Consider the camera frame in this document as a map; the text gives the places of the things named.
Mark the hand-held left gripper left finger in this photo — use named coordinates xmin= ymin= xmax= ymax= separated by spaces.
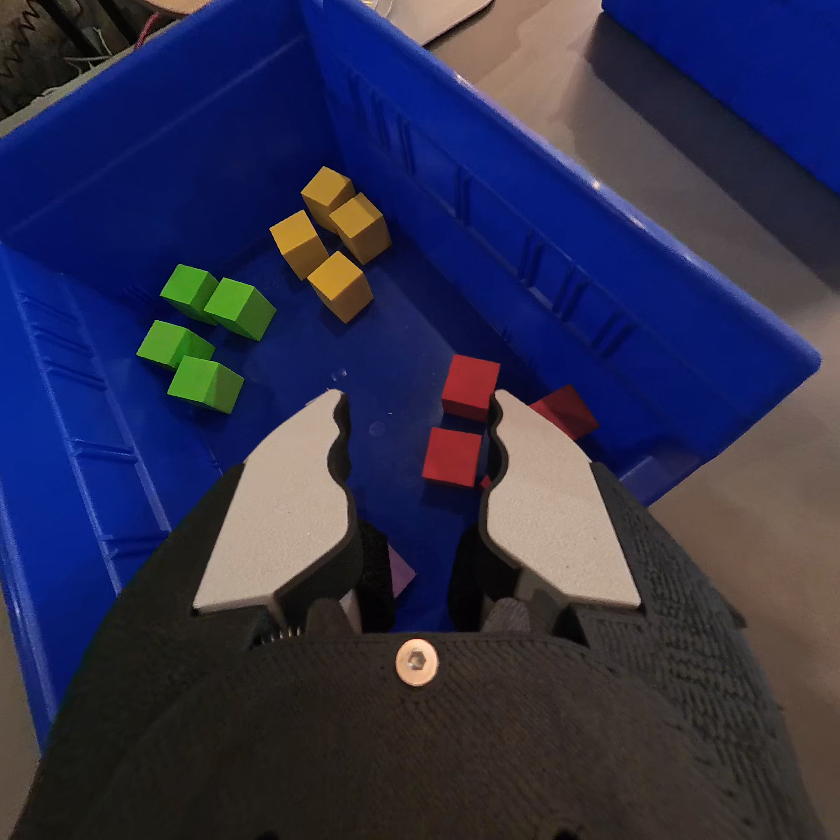
xmin=192 ymin=388 xmax=362 ymax=618

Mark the purple wooden cube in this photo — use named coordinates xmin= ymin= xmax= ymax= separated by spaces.
xmin=387 ymin=541 xmax=417 ymax=599

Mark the grey desk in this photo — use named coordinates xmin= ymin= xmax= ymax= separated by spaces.
xmin=0 ymin=0 xmax=840 ymax=840

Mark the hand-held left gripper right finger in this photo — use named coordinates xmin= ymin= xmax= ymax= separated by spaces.
xmin=478 ymin=389 xmax=643 ymax=611

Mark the blue plastic bin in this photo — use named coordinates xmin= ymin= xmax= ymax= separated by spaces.
xmin=600 ymin=0 xmax=840 ymax=198
xmin=0 ymin=0 xmax=823 ymax=749

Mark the yellow wooden cube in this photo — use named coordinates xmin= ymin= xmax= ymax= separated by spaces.
xmin=301 ymin=165 xmax=357 ymax=232
xmin=269 ymin=209 xmax=330 ymax=282
xmin=306 ymin=251 xmax=375 ymax=324
xmin=328 ymin=192 xmax=393 ymax=266

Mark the white board stand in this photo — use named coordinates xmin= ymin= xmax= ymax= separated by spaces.
xmin=367 ymin=0 xmax=493 ymax=47

